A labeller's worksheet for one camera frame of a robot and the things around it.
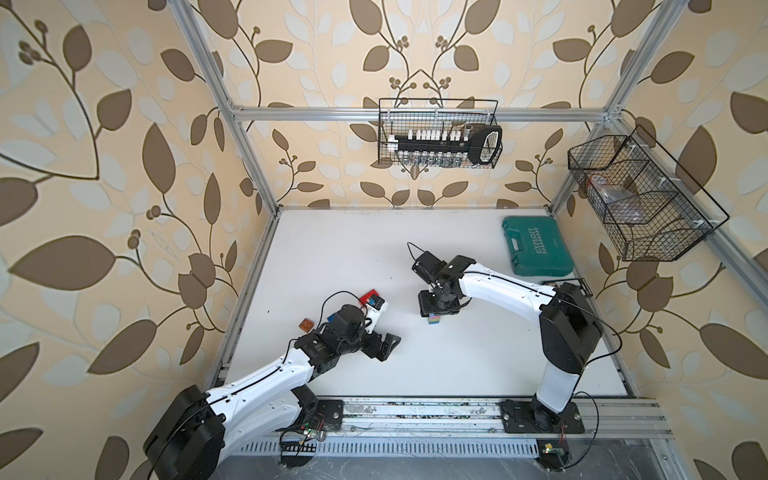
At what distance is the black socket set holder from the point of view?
0.82 m

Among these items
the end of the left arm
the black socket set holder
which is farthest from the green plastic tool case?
the end of the left arm

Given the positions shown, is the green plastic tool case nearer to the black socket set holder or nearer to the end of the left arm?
the black socket set holder
